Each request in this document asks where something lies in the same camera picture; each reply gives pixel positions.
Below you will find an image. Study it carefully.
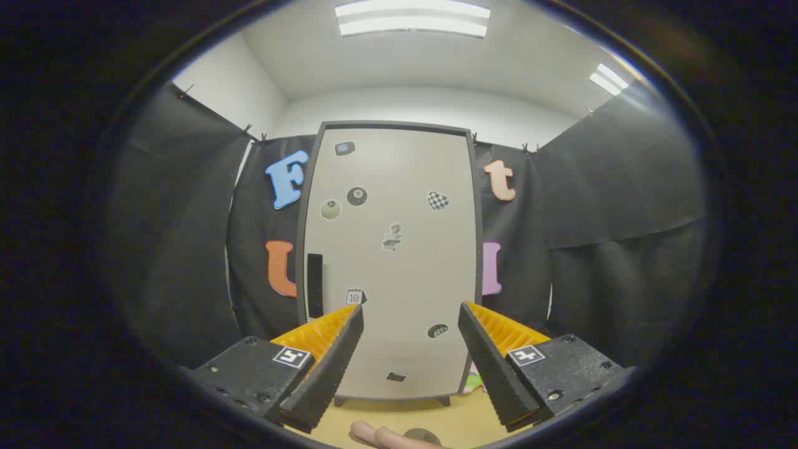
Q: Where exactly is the dark grey shoe cabinet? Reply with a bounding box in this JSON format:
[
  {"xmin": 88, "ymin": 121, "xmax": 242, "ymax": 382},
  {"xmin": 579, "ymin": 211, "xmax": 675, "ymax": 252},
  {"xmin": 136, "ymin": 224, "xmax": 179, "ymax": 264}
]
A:
[{"xmin": 295, "ymin": 120, "xmax": 486, "ymax": 407}]

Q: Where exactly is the black backdrop cloth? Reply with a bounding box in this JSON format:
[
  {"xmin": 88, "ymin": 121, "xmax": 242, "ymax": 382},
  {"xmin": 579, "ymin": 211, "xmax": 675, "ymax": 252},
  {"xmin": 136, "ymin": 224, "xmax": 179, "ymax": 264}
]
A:
[{"xmin": 106, "ymin": 81, "xmax": 708, "ymax": 375}]

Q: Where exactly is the long ceiling light panel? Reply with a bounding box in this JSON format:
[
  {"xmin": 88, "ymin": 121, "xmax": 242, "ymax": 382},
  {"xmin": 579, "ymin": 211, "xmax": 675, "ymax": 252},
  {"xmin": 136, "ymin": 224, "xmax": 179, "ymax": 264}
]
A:
[{"xmin": 335, "ymin": 0, "xmax": 491, "ymax": 39}]

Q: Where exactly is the black door handle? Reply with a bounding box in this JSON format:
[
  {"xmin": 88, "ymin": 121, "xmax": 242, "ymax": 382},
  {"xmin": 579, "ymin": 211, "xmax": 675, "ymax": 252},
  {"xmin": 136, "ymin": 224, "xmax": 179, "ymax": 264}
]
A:
[{"xmin": 307, "ymin": 253, "xmax": 324, "ymax": 319}]

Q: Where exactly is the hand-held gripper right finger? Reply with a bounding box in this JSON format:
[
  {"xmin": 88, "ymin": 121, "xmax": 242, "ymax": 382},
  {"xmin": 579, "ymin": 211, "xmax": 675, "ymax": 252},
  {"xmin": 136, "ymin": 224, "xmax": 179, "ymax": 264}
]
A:
[{"xmin": 458, "ymin": 301, "xmax": 638, "ymax": 433}]

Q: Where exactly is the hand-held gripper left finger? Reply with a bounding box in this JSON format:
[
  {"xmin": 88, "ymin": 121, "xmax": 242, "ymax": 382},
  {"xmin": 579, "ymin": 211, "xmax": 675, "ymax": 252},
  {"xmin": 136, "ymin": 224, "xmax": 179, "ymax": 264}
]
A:
[{"xmin": 178, "ymin": 304, "xmax": 365, "ymax": 435}]

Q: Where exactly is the small ceiling light panel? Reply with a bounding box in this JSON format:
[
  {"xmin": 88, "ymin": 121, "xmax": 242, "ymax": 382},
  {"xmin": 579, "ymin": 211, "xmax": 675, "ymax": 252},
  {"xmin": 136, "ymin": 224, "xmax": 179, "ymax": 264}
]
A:
[{"xmin": 589, "ymin": 62, "xmax": 630, "ymax": 96}]

